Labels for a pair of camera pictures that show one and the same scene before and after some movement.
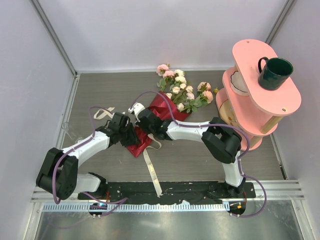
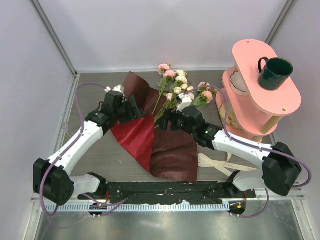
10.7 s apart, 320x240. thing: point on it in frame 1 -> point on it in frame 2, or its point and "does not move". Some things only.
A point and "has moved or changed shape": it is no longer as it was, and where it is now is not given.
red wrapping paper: [161, 105] has moved or changed shape
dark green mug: [273, 72] does not move
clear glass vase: [64, 125] does not move
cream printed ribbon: [147, 151] -> [221, 164]
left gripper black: [129, 136] -> [130, 110]
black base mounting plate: [168, 192] does not move
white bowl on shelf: [238, 84] does not move
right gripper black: [144, 120] -> [173, 122]
